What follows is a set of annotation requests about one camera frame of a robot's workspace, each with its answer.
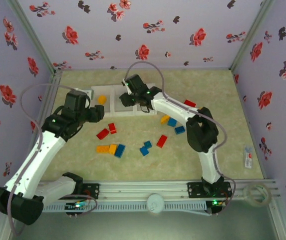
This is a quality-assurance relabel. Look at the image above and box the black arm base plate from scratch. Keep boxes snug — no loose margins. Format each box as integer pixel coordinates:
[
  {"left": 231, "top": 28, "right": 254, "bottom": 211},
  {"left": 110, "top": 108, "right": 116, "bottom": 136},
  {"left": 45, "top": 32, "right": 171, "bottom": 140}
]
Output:
[
  {"left": 81, "top": 183, "right": 100, "bottom": 200},
  {"left": 187, "top": 181, "right": 233, "bottom": 200}
]

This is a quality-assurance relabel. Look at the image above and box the green circuit board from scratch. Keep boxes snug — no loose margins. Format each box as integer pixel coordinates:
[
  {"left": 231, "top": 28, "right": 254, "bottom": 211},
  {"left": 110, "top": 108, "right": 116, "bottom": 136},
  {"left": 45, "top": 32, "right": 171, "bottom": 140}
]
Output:
[{"left": 211, "top": 199, "right": 227, "bottom": 208}]

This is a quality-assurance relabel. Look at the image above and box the clear tape roll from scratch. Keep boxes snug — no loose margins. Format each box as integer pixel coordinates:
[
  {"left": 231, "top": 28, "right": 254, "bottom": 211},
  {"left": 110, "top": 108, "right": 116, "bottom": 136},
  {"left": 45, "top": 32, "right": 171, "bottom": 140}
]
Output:
[{"left": 243, "top": 184, "right": 273, "bottom": 208}]

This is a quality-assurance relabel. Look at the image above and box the white slotted cable duct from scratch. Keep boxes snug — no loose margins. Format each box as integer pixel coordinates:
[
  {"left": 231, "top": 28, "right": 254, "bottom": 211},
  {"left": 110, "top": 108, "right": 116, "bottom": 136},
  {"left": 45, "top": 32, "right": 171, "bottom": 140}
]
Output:
[{"left": 42, "top": 201, "right": 207, "bottom": 214}]

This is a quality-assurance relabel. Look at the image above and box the grey right arm cable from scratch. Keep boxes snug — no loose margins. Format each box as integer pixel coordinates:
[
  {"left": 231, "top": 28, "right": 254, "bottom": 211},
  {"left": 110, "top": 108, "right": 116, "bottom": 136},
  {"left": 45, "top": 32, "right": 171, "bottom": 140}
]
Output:
[{"left": 124, "top": 61, "right": 237, "bottom": 216}]

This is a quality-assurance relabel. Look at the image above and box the aluminium side rail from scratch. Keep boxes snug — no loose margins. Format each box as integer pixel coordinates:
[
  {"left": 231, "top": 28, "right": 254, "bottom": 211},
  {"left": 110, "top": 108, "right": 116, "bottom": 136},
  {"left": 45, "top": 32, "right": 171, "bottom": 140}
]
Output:
[{"left": 29, "top": 69, "right": 63, "bottom": 141}]

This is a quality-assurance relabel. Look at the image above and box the grey left arm cable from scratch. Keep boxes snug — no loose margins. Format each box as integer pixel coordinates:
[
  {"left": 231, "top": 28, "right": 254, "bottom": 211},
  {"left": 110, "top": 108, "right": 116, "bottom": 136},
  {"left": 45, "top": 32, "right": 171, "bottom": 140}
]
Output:
[{"left": 7, "top": 83, "right": 97, "bottom": 237}]

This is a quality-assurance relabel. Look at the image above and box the aluminium frame post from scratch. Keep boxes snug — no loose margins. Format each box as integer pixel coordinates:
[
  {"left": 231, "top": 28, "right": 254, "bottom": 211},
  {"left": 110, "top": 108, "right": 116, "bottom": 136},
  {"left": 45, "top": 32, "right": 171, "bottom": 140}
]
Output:
[
  {"left": 6, "top": 0, "right": 58, "bottom": 75},
  {"left": 229, "top": 0, "right": 276, "bottom": 73}
]

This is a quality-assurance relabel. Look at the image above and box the clear plastic packet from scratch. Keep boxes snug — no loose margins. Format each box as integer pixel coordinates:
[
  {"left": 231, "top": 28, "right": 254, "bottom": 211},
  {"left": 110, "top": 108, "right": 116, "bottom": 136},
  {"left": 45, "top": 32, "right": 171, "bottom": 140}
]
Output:
[{"left": 244, "top": 145, "right": 255, "bottom": 170}]

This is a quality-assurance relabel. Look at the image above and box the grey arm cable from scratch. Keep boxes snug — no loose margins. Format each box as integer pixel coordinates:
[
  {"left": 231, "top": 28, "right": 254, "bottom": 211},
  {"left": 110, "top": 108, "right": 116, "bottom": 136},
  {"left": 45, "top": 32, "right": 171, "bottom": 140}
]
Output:
[
  {"left": 124, "top": 61, "right": 237, "bottom": 216},
  {"left": 7, "top": 83, "right": 97, "bottom": 237}
]

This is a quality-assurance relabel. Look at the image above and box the round white knob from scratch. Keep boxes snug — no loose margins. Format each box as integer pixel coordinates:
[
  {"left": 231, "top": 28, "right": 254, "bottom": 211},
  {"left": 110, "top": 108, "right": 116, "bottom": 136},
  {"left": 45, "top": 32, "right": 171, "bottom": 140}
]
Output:
[{"left": 146, "top": 193, "right": 165, "bottom": 215}]

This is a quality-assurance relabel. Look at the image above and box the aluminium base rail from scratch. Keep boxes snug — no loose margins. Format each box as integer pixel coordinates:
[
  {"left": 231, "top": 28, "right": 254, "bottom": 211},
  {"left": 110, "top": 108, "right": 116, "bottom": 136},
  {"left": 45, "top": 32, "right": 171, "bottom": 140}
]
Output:
[{"left": 39, "top": 179, "right": 280, "bottom": 202}]

